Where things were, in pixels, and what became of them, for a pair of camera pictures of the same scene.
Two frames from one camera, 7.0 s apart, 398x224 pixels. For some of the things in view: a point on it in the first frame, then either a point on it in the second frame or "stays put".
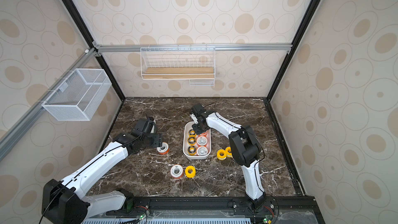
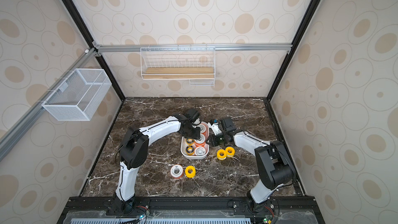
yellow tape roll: (190, 175) stays put
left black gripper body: (151, 139) to (192, 132)
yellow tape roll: (228, 152) stays put
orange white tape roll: (202, 151) stays put
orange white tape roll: (201, 140) stays put
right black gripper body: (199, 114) to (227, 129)
